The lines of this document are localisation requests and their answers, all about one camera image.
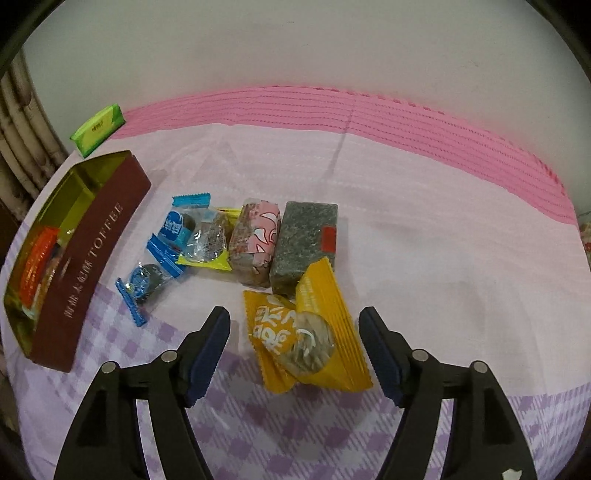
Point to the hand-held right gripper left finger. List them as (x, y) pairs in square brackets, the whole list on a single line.
[(207, 364)]

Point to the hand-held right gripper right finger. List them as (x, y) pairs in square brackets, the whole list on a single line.
[(385, 360)]

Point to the yellow pastry packet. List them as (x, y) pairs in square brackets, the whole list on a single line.
[(277, 332)]

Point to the blue candy wrapper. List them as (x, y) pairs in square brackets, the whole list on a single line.
[(178, 228), (145, 277)]

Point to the yellow-edged clear candy packet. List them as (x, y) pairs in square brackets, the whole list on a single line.
[(207, 244)]

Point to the pink snack bar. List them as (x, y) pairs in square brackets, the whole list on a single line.
[(254, 240)]

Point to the dark green block snack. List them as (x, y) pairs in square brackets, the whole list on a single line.
[(300, 240)]

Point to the maroon tin box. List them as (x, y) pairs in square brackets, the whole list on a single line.
[(92, 258)]

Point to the red snack packet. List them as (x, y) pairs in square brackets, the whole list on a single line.
[(39, 258)]

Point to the green tissue packet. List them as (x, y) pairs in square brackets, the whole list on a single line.
[(97, 129)]

